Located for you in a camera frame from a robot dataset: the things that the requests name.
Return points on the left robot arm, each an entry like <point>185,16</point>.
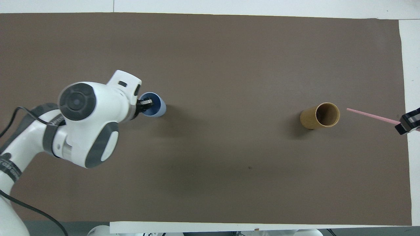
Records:
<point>98,111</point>

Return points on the pink chopstick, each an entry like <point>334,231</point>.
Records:
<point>370,115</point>

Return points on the blue cup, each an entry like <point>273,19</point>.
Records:
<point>159,107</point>

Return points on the brown cardboard cup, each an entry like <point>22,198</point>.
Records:
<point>308,119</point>

